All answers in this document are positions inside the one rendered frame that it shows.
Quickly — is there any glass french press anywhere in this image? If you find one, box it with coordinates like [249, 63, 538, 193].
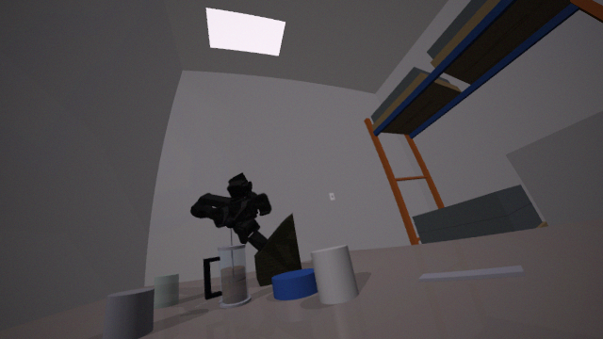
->
[204, 218, 252, 309]

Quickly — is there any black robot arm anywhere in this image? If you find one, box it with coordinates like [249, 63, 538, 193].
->
[190, 172, 270, 253]

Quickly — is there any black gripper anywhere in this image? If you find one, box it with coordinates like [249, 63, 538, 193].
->
[210, 193, 271, 228]

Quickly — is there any blue short cylinder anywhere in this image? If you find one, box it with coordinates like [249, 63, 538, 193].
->
[271, 268, 318, 300]

